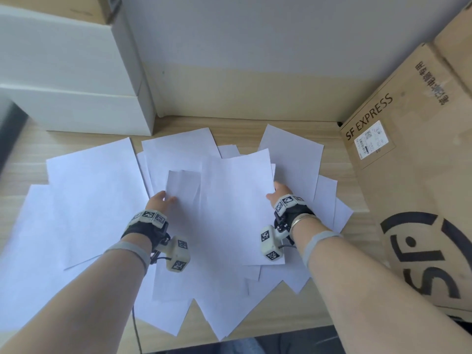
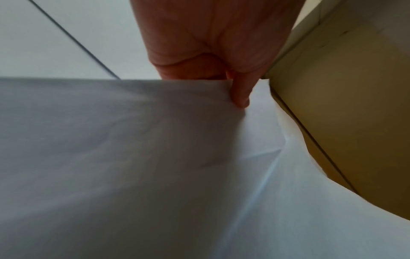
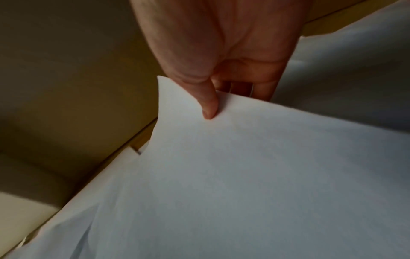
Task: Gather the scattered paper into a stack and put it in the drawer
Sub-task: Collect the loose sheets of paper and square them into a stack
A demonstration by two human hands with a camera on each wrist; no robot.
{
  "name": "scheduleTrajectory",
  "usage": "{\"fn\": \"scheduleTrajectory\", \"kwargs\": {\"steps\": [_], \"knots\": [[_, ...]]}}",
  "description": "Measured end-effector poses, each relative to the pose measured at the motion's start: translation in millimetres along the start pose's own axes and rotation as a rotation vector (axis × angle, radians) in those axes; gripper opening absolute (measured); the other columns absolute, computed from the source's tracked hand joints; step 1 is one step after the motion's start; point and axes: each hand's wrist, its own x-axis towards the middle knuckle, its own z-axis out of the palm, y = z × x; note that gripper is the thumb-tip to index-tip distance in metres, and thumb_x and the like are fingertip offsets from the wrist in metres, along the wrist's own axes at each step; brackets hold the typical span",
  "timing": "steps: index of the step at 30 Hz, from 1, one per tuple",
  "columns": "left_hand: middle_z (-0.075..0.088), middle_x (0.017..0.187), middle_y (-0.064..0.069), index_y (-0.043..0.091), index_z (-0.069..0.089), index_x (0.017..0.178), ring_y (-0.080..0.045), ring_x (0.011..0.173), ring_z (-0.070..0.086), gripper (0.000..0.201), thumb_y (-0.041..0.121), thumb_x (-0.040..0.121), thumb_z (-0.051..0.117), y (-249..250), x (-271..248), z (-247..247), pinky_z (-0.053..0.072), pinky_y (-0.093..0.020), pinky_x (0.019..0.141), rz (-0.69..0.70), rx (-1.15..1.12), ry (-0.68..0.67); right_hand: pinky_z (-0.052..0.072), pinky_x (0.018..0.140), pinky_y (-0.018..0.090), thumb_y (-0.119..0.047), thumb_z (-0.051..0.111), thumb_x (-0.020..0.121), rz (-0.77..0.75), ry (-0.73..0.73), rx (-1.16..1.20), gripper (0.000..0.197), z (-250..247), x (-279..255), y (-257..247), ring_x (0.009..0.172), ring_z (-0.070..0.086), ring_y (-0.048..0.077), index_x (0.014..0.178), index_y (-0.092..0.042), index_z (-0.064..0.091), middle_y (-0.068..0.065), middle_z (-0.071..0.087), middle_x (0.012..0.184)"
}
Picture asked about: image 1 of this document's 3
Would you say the person's right hand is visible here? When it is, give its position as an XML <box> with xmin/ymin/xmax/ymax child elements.
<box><xmin>266</xmin><ymin>181</ymin><xmax>294</xmax><ymax>209</ymax></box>

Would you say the white marker wrist camera rig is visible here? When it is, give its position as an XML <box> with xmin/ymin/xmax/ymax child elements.
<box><xmin>260</xmin><ymin>194</ymin><xmax>317</xmax><ymax>262</ymax></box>
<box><xmin>120</xmin><ymin>209</ymin><xmax>191</xmax><ymax>272</ymax></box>

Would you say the large printed cardboard box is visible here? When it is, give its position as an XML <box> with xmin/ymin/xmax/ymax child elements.
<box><xmin>339</xmin><ymin>42</ymin><xmax>472</xmax><ymax>321</ymax></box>

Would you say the person's right forearm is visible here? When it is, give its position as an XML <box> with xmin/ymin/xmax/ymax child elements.
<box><xmin>291</xmin><ymin>217</ymin><xmax>472</xmax><ymax>354</ymax></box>

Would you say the tall white box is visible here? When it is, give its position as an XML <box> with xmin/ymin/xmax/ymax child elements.
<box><xmin>0</xmin><ymin>5</ymin><xmax>143</xmax><ymax>97</ymax></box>

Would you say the beige desk back panel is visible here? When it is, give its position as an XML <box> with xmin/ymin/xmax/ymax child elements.
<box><xmin>142</xmin><ymin>62</ymin><xmax>403</xmax><ymax>124</ymax></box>

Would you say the white shipping label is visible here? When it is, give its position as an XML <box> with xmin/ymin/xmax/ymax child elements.
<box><xmin>353</xmin><ymin>120</ymin><xmax>387</xmax><ymax>159</ymax></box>

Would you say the silver bracelet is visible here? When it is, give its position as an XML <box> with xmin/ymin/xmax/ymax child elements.
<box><xmin>289</xmin><ymin>213</ymin><xmax>318</xmax><ymax>233</ymax></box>

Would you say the plain cardboard box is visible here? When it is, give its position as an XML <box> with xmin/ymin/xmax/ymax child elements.
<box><xmin>433</xmin><ymin>1</ymin><xmax>472</xmax><ymax>104</ymax></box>

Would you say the person's left forearm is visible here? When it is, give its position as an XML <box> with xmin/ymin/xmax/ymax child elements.
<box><xmin>0</xmin><ymin>232</ymin><xmax>152</xmax><ymax>354</ymax></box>

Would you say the person's left hand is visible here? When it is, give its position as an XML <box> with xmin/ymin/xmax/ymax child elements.
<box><xmin>144</xmin><ymin>190</ymin><xmax>177</xmax><ymax>214</ymax></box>

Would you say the pile of white papers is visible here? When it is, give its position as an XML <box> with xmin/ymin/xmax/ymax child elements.
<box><xmin>0</xmin><ymin>124</ymin><xmax>354</xmax><ymax>342</ymax></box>

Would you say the small cardboard box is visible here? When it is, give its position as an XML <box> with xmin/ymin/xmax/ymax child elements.
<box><xmin>0</xmin><ymin>0</ymin><xmax>122</xmax><ymax>26</ymax></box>

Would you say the flat white box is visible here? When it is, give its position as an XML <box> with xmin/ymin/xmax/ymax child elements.
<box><xmin>0</xmin><ymin>83</ymin><xmax>156</xmax><ymax>137</ymax></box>

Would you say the grey forearm band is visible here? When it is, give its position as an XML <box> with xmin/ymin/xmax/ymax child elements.
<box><xmin>303</xmin><ymin>231</ymin><xmax>344</xmax><ymax>268</ymax></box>
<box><xmin>103</xmin><ymin>241</ymin><xmax>152</xmax><ymax>271</ymax></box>

